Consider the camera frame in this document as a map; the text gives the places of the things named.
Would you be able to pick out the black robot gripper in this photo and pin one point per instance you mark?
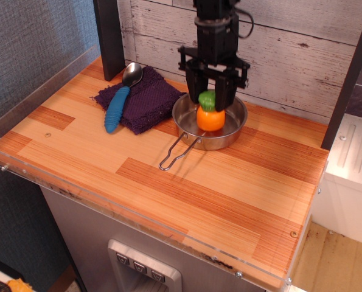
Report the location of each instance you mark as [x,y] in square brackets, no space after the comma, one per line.
[214,57]

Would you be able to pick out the orange toy pineapple green top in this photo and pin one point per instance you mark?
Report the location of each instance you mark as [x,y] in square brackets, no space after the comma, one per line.
[208,118]

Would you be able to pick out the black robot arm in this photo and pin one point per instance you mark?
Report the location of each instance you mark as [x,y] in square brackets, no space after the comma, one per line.
[218,10]

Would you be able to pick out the small steel pan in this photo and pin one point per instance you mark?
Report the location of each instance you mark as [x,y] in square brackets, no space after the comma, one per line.
[184,115]

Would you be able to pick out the purple knitted cloth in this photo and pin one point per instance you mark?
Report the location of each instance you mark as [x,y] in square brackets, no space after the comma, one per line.
[149,102]

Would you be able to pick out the white toy sink unit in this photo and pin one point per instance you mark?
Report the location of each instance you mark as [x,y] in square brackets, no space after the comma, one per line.
[338,203]

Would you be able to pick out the clear acrylic front guard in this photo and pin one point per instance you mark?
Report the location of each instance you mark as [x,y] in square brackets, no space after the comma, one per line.
[200,205]

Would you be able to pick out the silver toy fridge cabinet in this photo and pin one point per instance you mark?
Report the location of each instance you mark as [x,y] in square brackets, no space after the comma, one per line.
[87,232]

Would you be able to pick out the grey dispenser button panel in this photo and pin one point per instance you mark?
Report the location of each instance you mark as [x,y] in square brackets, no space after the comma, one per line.
[136,271]

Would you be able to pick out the yellow object bottom left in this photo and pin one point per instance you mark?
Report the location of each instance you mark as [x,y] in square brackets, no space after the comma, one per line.
[18,285]

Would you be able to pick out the blue handled metal spoon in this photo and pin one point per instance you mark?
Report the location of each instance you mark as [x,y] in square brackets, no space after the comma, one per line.
[131,76]

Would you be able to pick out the dark left post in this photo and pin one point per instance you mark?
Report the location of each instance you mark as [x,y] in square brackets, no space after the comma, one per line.
[110,37]

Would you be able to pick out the dark post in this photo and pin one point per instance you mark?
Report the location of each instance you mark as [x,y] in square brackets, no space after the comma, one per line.
[344,96]
[110,37]

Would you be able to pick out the dark right post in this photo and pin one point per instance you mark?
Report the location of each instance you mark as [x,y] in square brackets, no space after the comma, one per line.
[344,96]

